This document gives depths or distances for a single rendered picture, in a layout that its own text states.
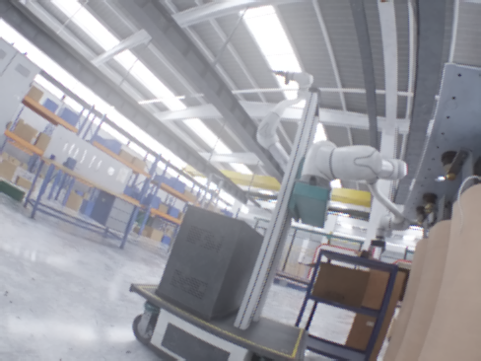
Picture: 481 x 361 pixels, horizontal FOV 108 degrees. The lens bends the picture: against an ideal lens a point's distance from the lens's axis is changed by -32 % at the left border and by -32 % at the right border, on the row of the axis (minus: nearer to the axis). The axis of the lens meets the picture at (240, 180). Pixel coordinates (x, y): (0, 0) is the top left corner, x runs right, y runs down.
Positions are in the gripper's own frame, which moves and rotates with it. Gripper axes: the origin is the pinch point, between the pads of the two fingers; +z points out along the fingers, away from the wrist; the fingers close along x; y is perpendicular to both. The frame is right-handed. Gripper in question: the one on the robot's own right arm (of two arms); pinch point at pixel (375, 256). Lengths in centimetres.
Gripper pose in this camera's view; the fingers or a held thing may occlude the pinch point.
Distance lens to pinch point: 217.3
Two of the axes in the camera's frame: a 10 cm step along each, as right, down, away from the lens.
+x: 6.3, -0.1, -7.8
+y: -7.1, -4.2, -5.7
